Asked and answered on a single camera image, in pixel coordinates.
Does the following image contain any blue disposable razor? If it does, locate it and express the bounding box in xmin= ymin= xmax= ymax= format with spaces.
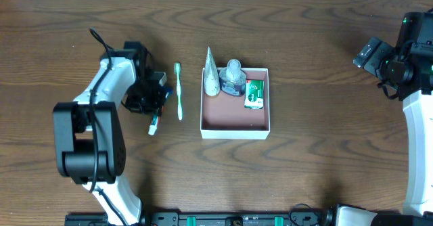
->
xmin=164 ymin=87 xmax=173 ymax=101

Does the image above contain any white lotion tube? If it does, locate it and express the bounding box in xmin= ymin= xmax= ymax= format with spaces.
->
xmin=203 ymin=47 xmax=220 ymax=97

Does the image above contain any blue hand sanitizer bottle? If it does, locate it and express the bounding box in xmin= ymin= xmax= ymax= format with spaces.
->
xmin=219 ymin=59 xmax=246 ymax=97

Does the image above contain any green soap box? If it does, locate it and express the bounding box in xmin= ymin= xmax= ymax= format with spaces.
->
xmin=244 ymin=80 xmax=265 ymax=110

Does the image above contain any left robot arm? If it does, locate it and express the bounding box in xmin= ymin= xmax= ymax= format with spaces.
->
xmin=53 ymin=41 xmax=170 ymax=225

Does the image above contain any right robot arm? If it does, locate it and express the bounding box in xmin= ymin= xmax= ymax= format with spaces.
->
xmin=322 ymin=10 xmax=432 ymax=225

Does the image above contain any teal white toothpaste tube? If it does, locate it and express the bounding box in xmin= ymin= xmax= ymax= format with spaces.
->
xmin=148 ymin=107 xmax=164 ymax=135

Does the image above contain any green white toothbrush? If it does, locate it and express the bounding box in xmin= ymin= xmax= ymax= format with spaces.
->
xmin=174 ymin=62 xmax=183 ymax=120

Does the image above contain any white box with pink interior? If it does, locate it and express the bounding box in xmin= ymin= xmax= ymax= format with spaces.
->
xmin=200 ymin=68 xmax=271 ymax=140

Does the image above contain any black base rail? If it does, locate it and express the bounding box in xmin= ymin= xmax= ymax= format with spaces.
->
xmin=64 ymin=210 xmax=339 ymax=226

